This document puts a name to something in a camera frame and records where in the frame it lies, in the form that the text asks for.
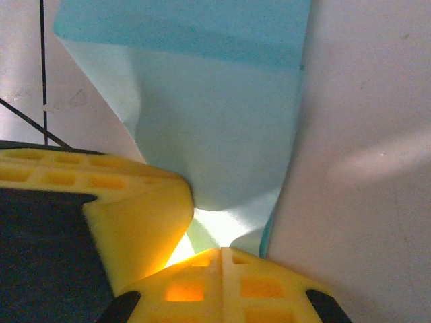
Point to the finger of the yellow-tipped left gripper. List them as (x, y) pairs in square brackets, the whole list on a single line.
[(67, 159), (134, 228)]

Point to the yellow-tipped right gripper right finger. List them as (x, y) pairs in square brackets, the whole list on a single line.
[(262, 292)]

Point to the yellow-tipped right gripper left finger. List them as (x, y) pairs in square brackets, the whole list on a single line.
[(188, 296)]

